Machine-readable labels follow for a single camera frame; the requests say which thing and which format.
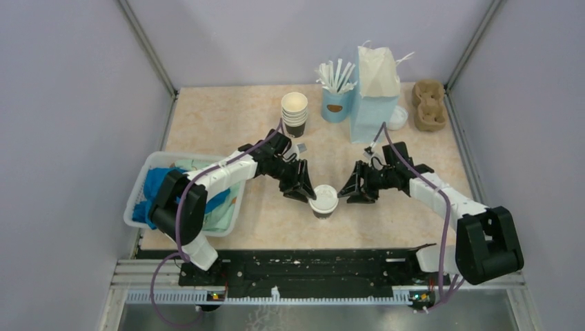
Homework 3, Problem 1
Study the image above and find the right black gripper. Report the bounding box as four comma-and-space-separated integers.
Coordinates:
338, 160, 396, 204

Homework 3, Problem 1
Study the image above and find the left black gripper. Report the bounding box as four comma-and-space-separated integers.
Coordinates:
269, 156, 317, 203

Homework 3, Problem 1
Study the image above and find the black paper coffee cup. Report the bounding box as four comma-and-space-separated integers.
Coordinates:
310, 184, 339, 221

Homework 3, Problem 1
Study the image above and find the stack of paper cups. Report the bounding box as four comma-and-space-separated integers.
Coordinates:
281, 92, 308, 138

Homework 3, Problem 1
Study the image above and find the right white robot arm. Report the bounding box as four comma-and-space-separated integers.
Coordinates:
338, 142, 524, 285

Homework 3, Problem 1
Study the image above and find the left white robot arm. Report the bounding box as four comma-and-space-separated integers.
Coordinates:
147, 129, 316, 285

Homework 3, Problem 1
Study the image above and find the light blue paper bag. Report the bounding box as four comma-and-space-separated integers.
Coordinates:
349, 43, 415, 143

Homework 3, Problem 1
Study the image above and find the white plastic basket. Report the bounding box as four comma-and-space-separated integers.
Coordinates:
123, 151, 248, 238

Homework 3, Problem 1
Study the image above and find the light green cloth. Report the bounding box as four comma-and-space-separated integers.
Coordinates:
173, 159, 240, 233

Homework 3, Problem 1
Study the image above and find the blue straw holder cup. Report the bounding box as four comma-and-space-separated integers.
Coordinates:
321, 90, 354, 123

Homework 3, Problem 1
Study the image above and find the brown pulp cup carrier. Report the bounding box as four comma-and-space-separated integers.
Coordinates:
412, 79, 448, 132

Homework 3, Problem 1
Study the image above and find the bundle of wrapped straws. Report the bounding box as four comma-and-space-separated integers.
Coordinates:
315, 58, 357, 94

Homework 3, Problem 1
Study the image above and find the blue cloth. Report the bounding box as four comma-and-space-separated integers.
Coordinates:
132, 168, 231, 231

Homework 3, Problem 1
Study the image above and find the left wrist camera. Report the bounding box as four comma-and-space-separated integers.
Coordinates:
294, 143, 307, 156

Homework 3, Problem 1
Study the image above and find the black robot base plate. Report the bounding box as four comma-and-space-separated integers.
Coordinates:
179, 248, 438, 299

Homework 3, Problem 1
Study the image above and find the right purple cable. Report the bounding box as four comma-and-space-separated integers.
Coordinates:
370, 122, 466, 314

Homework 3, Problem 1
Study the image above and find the white cable duct strip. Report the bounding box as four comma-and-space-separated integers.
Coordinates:
126, 288, 413, 305

